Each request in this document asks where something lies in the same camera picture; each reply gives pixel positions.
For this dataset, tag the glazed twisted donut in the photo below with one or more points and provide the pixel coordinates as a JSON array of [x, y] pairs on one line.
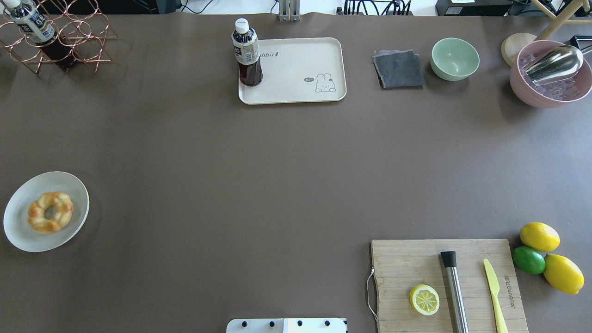
[[51, 212]]

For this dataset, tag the white round plate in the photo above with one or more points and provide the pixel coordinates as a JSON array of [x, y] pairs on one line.
[[15, 225]]

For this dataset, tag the cream rabbit tray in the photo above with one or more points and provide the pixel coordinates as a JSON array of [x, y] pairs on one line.
[[298, 70]]

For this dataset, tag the dark tea bottle on tray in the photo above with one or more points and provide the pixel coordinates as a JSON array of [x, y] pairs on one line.
[[247, 54]]

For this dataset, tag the grey folded cloth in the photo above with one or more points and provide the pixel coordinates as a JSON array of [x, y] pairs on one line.
[[398, 69]]

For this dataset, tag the wooden cutting board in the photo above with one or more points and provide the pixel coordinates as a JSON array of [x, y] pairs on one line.
[[402, 264]]

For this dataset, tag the steel cylindrical muddler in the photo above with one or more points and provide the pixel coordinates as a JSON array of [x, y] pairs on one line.
[[459, 314]]

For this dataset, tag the half lemon slice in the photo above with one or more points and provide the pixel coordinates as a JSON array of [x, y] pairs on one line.
[[424, 299]]

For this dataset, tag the mint green bowl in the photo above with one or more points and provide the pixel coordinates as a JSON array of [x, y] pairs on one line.
[[454, 59]]

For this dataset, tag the round wooden stand base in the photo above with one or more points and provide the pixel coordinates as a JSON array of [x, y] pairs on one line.
[[512, 45]]

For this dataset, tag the green lime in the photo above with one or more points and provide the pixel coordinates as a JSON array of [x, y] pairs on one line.
[[528, 260]]

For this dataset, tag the yellow lemon far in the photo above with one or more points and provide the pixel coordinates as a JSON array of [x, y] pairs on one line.
[[539, 236]]

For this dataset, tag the yellow lemon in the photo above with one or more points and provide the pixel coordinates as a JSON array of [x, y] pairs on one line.
[[539, 236], [563, 274]]

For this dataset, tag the yellow plastic knife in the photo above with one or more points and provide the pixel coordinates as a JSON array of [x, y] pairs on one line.
[[494, 288]]

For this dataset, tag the pink ice bowl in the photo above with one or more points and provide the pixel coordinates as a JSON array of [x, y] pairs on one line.
[[525, 92]]

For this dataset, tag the yellow lemon near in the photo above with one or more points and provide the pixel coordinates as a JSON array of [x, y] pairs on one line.
[[563, 274]]

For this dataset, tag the steel ice scoop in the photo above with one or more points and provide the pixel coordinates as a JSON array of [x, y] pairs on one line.
[[560, 63]]

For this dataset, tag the tea bottle in rack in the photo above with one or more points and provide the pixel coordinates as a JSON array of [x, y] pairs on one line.
[[41, 33]]

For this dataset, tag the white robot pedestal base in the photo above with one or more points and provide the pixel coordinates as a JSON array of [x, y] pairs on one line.
[[288, 325]]

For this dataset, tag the copper wire bottle rack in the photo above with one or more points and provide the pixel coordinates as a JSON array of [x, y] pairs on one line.
[[80, 24]]

